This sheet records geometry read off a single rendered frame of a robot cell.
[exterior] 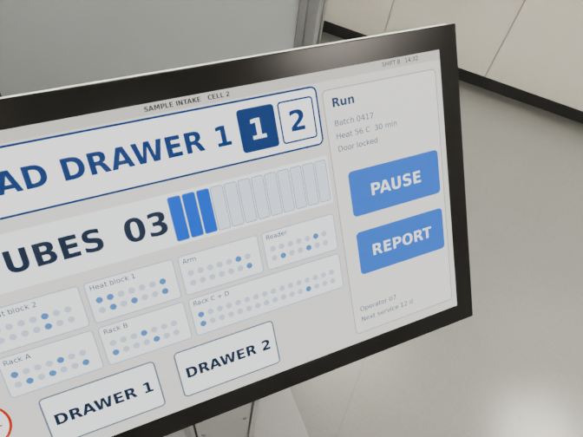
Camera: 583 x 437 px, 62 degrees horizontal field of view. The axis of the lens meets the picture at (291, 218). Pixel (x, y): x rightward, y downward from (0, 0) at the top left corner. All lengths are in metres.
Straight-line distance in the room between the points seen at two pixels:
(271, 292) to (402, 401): 1.15
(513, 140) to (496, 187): 0.32
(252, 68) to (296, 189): 0.11
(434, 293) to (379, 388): 1.04
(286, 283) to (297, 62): 0.20
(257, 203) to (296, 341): 0.14
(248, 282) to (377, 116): 0.19
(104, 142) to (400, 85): 0.26
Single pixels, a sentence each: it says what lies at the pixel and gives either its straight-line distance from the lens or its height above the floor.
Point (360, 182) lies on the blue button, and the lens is 0.46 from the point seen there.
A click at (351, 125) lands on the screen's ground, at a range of 0.45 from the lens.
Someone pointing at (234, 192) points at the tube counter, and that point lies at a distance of 0.41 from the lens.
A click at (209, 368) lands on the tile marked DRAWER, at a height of 1.00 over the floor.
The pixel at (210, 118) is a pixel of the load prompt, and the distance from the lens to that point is 0.40.
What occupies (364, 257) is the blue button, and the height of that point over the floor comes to 1.05.
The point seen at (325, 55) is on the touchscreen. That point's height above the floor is 1.19.
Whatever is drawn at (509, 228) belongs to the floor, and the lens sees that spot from 2.04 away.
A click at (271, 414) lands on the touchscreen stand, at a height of 0.04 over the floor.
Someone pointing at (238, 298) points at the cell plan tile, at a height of 1.05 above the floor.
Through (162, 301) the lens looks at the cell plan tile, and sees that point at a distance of 0.43.
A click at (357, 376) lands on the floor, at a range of 1.56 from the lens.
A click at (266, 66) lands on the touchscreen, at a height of 1.19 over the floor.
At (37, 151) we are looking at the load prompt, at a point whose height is 1.17.
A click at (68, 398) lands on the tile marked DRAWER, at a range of 0.46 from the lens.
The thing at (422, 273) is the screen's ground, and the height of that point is 1.02.
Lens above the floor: 1.45
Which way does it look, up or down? 54 degrees down
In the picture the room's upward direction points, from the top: 10 degrees clockwise
